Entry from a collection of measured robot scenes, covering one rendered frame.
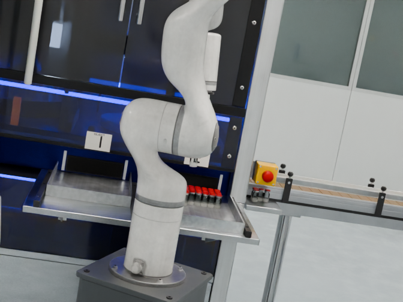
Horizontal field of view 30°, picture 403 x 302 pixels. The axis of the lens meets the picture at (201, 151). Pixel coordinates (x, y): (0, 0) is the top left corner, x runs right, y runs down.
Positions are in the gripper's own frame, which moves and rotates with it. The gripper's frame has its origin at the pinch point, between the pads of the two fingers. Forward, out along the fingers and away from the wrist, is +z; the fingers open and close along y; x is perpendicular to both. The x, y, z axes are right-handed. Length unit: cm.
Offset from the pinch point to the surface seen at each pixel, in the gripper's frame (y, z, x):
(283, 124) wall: -506, 37, 147
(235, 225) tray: -9.8, 23.8, 15.7
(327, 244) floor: -320, 106, 145
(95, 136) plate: -47, 6, -28
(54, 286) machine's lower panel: -50, 59, -38
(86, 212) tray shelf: -10.3, 23.2, -28.7
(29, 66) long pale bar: -39, -16, -51
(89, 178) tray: -51, 21, -29
